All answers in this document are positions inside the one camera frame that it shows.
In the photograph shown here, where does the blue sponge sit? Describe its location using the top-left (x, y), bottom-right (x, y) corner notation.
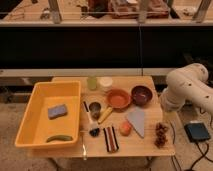
top-left (48, 104), bottom-right (68, 119)

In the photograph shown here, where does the green cup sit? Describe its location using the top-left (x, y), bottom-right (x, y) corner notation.
top-left (87, 76), bottom-right (97, 90)

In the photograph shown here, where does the metal cup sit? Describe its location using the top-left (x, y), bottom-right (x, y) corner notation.
top-left (89, 102), bottom-right (101, 119)

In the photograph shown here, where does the green cucumber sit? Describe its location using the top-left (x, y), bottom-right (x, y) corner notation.
top-left (46, 135), bottom-right (73, 143)

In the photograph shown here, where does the grey-blue towel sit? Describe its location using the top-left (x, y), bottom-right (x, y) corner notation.
top-left (126, 108), bottom-right (145, 138)

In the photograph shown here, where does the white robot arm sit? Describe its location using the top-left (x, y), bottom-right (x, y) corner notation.
top-left (160, 63), bottom-right (213, 115)

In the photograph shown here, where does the dark red bowl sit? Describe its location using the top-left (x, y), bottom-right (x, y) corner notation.
top-left (131, 85), bottom-right (153, 106)

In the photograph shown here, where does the orange frying pan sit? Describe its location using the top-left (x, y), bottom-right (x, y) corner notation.
top-left (98, 89), bottom-right (131, 124)

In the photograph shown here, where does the striped red black cloth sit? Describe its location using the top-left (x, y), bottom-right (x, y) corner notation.
top-left (103, 126), bottom-right (119, 153)

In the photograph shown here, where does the white cup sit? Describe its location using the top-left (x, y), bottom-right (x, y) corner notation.
top-left (99, 77), bottom-right (113, 92)

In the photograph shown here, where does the yellow plastic tray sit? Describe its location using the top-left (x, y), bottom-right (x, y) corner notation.
top-left (15, 81), bottom-right (81, 149)

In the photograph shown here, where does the brown grape bunch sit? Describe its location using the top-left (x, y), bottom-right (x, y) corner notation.
top-left (155, 123), bottom-right (169, 148)

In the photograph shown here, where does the orange peach fruit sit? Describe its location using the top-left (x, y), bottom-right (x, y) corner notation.
top-left (119, 121), bottom-right (132, 136)

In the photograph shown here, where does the wooden table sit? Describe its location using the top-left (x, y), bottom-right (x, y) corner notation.
top-left (28, 76), bottom-right (175, 158)

